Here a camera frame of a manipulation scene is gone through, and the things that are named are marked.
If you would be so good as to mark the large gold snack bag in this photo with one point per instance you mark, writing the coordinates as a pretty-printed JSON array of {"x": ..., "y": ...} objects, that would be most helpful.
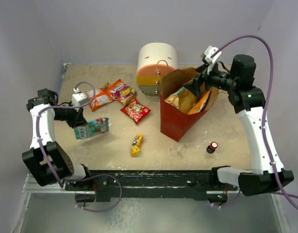
[{"x": 182, "y": 100}]

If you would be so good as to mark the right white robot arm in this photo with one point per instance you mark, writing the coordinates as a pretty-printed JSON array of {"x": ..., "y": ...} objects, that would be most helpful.
[{"x": 268, "y": 173}]

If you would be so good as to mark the orange Kettle chip bag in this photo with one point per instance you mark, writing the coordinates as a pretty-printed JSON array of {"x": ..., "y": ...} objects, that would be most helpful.
[{"x": 198, "y": 107}]

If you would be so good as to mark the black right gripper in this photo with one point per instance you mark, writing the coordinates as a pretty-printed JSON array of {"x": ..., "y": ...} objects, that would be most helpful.
[{"x": 194, "y": 85}]

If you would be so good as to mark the teal Fox's candy bag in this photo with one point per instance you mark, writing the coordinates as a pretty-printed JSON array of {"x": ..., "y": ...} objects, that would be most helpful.
[{"x": 92, "y": 128}]

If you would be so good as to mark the small three-drawer cabinet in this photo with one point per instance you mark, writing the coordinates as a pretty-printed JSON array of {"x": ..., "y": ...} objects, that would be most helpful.
[{"x": 155, "y": 60}]

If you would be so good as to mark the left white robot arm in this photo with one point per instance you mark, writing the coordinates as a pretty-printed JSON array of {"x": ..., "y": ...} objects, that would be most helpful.
[{"x": 46, "y": 160}]

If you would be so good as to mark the orange Fox's candy bag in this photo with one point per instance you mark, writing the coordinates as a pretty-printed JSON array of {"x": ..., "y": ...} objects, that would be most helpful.
[{"x": 101, "y": 98}]

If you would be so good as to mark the yellow M&M's packet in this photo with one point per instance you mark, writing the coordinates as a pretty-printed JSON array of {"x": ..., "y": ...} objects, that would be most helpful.
[{"x": 136, "y": 145}]

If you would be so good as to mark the small red-capped bottle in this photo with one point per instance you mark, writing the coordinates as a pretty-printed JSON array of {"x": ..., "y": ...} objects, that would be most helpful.
[{"x": 212, "y": 147}]

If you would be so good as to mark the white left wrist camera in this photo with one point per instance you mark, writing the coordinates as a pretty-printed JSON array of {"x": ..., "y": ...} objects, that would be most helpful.
[{"x": 79, "y": 99}]

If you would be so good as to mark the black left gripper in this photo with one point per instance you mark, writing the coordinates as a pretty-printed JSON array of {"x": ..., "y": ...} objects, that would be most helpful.
[{"x": 78, "y": 119}]

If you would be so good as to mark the colourful candy packet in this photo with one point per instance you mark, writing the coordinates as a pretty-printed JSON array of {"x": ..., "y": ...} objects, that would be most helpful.
[{"x": 121, "y": 92}]

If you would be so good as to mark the red noodle snack packet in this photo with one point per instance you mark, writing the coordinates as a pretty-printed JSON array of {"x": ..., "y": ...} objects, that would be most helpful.
[{"x": 135, "y": 110}]

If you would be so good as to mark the red paper bag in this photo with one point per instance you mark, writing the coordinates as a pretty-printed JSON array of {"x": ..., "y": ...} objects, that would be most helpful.
[{"x": 173, "y": 122}]

